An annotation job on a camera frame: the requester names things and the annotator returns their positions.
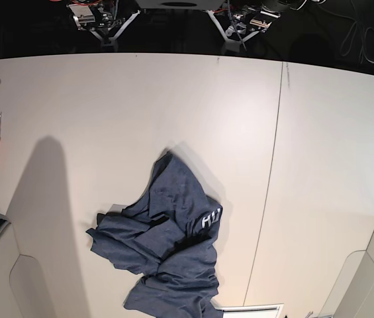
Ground blue grey t-shirt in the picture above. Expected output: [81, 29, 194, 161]
[88, 152, 223, 317]

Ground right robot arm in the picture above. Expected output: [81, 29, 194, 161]
[66, 0, 122, 32]

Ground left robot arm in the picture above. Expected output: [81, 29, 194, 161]
[226, 0, 306, 37]

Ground white framed tray bottom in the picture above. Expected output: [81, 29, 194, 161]
[218, 304, 283, 318]

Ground white panel lower left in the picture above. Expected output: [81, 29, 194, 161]
[0, 222, 57, 317]

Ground white panel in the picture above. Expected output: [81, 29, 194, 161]
[0, 222, 57, 317]
[318, 231, 374, 317]

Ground white panel lower right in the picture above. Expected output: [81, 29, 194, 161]
[318, 231, 374, 317]

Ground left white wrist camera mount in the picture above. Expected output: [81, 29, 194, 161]
[205, 11, 260, 55]

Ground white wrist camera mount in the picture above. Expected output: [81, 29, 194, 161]
[87, 11, 141, 52]
[205, 11, 260, 55]

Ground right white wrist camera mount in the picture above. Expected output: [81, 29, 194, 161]
[87, 11, 141, 52]

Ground grey cables on floor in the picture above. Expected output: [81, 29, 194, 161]
[338, 0, 374, 69]

